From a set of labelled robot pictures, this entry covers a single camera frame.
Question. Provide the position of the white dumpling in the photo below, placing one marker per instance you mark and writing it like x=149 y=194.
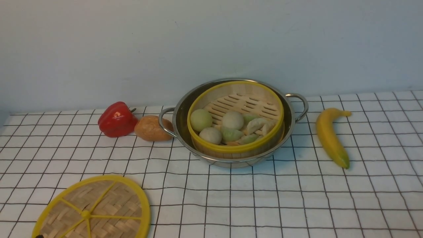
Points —
x=255 y=125
x=268 y=127

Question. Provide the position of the white round bun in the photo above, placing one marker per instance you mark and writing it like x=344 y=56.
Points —
x=233 y=120
x=211 y=135

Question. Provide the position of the brown potato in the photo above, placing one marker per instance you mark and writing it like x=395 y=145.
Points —
x=148 y=129

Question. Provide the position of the yellow-rimmed bamboo steamer basket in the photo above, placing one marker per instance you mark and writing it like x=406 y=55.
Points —
x=252 y=100

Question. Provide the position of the yellow banana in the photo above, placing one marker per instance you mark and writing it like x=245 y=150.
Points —
x=328 y=137

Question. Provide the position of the white grid-pattern tablecloth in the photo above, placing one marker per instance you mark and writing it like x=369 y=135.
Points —
x=298 y=193

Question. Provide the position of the green dumpling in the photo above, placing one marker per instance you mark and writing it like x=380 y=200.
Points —
x=230 y=135
x=248 y=139

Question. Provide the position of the stainless steel two-handled pot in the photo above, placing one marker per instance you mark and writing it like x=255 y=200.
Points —
x=173 y=121

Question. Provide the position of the yellow-rimmed woven bamboo lid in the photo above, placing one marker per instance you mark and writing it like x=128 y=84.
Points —
x=105 y=206

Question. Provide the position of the red bell pepper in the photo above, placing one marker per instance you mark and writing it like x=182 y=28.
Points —
x=118 y=120

